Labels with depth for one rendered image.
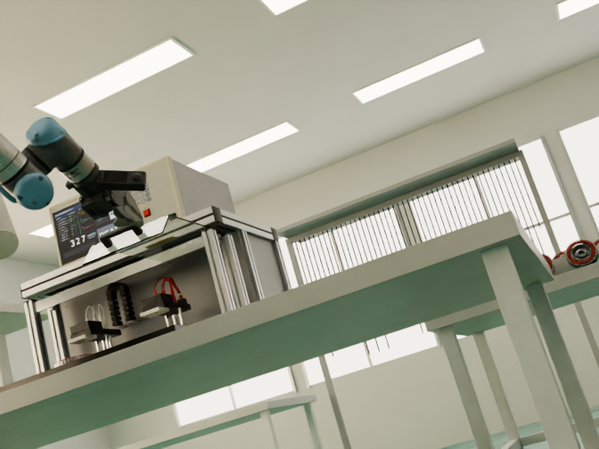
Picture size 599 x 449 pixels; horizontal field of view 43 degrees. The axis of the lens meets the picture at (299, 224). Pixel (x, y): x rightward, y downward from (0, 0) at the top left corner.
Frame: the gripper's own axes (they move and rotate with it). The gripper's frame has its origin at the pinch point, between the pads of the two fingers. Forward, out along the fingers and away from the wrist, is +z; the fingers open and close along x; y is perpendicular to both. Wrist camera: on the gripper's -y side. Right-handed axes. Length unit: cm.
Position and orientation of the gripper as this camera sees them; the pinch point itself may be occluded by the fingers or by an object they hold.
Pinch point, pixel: (142, 221)
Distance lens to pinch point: 193.0
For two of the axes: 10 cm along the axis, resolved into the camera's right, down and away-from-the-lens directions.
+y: -8.9, 3.4, 3.0
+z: 4.5, 6.0, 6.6
